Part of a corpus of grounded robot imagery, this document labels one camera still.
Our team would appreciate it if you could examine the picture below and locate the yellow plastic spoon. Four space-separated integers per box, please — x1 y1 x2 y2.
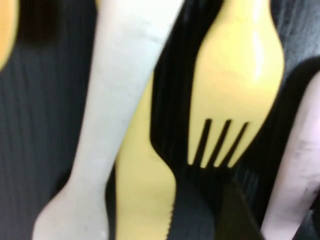
0 0 19 71

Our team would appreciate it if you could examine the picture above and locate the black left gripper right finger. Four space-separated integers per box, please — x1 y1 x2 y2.
214 179 264 240

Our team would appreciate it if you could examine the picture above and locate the pink plastic spoon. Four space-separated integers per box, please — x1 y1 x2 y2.
259 59 320 240

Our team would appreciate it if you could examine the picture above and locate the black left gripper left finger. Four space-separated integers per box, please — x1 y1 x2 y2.
174 167 226 240

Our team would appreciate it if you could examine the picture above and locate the yellow plastic fork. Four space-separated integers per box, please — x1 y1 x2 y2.
187 0 286 169

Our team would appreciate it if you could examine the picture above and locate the white plastic fork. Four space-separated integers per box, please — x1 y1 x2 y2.
32 0 186 240

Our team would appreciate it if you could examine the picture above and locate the yellow plastic knife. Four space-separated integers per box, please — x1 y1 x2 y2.
114 72 178 240

